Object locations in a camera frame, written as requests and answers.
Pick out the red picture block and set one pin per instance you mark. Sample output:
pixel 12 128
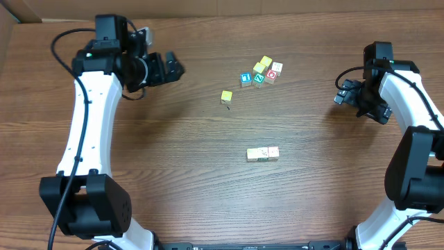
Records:
pixel 270 76

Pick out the yellow K letter block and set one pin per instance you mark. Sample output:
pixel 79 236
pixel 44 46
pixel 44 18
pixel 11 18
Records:
pixel 226 97

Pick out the red I letter block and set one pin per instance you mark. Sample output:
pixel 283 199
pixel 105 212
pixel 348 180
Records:
pixel 273 153

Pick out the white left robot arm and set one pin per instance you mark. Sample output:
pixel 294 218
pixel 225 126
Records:
pixel 82 197

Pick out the green Z letter block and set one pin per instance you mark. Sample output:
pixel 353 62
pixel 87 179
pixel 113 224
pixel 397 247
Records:
pixel 258 80

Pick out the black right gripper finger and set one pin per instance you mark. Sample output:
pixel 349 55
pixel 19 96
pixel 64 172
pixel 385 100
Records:
pixel 350 94
pixel 380 113

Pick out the yellow block cluster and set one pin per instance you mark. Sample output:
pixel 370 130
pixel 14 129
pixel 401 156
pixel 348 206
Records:
pixel 259 68
pixel 266 61

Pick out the yellow block far cluster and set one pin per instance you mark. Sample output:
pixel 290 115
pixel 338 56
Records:
pixel 266 61

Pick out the yellow G letter block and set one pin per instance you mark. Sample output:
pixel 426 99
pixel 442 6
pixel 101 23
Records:
pixel 252 155

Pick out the cardboard box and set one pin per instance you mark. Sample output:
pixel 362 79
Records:
pixel 37 10

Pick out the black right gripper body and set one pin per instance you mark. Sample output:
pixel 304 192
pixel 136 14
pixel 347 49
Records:
pixel 369 98

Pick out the yellow block near cluster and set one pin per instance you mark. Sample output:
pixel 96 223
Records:
pixel 259 68

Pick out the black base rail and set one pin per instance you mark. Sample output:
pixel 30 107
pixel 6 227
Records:
pixel 312 245

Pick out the blue letter block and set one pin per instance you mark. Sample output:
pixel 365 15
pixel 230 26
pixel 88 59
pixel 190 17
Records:
pixel 246 79

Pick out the yellow S letter block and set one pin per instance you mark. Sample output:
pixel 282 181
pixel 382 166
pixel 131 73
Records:
pixel 262 154

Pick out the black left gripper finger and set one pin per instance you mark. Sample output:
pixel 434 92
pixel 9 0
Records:
pixel 135 86
pixel 174 69

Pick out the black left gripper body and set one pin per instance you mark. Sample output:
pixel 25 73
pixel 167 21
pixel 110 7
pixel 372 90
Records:
pixel 156 73

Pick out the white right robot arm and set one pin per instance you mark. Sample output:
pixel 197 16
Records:
pixel 414 189

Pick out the white picture block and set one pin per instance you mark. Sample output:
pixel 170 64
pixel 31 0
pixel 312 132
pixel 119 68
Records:
pixel 277 67

